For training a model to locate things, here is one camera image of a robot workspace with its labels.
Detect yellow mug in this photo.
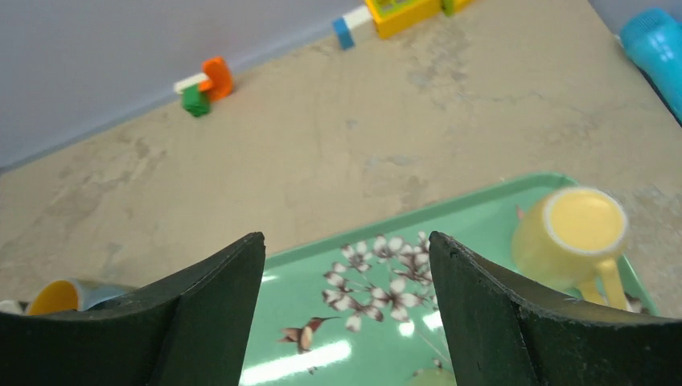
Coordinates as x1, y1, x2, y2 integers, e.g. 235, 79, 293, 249
511, 186, 630, 310

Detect yellow toy phone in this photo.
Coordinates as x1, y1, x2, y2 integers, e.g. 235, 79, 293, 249
364, 0, 471, 39

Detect blue white toy block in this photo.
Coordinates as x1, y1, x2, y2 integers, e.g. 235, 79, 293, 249
332, 5, 376, 51

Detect cream floral mug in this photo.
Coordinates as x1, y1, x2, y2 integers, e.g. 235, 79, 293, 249
0, 299, 28, 314

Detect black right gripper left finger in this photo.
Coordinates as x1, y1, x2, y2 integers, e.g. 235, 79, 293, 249
1, 232, 265, 385

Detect blue butterfly mug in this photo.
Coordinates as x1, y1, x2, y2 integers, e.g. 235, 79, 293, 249
25, 278, 136, 316

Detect orange green toy blocks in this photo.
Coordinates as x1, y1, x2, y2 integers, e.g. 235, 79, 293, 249
173, 56, 234, 117

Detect blue toy microphone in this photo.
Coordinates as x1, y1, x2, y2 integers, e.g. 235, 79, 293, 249
619, 7, 681, 121

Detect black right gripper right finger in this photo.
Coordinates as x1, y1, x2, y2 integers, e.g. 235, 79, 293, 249
429, 232, 681, 385

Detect green floral serving tray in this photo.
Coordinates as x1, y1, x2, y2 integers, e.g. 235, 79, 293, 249
238, 171, 659, 386

